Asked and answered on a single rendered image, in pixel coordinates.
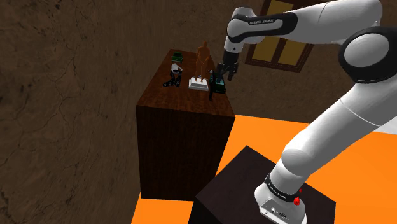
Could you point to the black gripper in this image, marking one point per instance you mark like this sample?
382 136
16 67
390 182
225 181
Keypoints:
229 59

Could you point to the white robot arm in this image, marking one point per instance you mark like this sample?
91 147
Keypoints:
335 118

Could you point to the dark green toy car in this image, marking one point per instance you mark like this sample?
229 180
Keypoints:
217 85

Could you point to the orange human figure statue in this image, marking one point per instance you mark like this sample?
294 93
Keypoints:
201 63

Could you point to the small green toy car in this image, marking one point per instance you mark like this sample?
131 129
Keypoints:
177 56

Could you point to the black and white figure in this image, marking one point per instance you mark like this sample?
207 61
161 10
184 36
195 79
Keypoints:
174 74

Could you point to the dark wooden cabinet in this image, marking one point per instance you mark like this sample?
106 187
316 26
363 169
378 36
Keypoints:
183 124

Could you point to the dark robot stand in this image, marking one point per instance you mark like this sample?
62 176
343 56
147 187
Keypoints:
229 192

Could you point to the yellow window with brown frame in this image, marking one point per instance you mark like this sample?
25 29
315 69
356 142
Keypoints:
279 46

